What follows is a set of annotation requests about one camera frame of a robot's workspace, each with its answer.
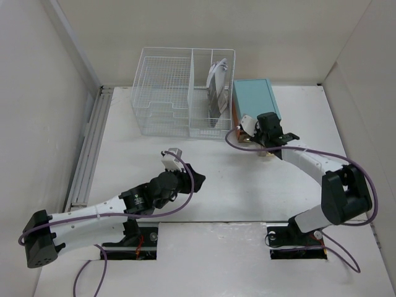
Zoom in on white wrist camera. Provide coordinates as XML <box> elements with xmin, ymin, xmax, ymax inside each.
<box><xmin>161</xmin><ymin>148</ymin><xmax>184</xmax><ymax>172</ymax></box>
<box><xmin>237</xmin><ymin>114</ymin><xmax>258</xmax><ymax>137</ymax></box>

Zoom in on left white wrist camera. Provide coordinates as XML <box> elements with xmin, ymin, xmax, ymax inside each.
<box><xmin>161</xmin><ymin>148</ymin><xmax>184</xmax><ymax>172</ymax></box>

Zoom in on grey setup guide booklet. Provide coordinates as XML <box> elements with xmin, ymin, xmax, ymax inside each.
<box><xmin>206</xmin><ymin>77</ymin><xmax>228</xmax><ymax>127</ymax></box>

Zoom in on teal orange drawer box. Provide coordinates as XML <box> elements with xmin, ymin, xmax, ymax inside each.
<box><xmin>232</xmin><ymin>79</ymin><xmax>281</xmax><ymax>127</ymax></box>

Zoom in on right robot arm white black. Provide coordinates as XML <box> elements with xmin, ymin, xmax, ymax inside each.
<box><xmin>241</xmin><ymin>112</ymin><xmax>372</xmax><ymax>244</ymax></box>

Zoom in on aluminium rail frame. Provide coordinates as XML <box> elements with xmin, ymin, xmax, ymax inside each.
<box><xmin>62</xmin><ymin>86</ymin><xmax>114</xmax><ymax>212</ymax></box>

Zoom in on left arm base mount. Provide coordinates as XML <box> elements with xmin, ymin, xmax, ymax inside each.
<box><xmin>101</xmin><ymin>219</ymin><xmax>159</xmax><ymax>260</ymax></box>

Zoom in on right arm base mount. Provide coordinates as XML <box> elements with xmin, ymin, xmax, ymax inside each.
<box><xmin>265</xmin><ymin>220</ymin><xmax>327</xmax><ymax>260</ymax></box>

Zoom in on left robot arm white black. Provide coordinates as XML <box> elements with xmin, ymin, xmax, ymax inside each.
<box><xmin>19</xmin><ymin>164</ymin><xmax>206</xmax><ymax>269</ymax></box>

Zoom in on white wire desk organizer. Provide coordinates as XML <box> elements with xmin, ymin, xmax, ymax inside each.
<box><xmin>131</xmin><ymin>47</ymin><xmax>235</xmax><ymax>139</ymax></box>

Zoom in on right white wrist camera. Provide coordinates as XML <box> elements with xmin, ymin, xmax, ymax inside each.
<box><xmin>237</xmin><ymin>114</ymin><xmax>258</xmax><ymax>137</ymax></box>

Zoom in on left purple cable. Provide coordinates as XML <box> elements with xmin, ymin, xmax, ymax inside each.
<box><xmin>18</xmin><ymin>150</ymin><xmax>196</xmax><ymax>297</ymax></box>

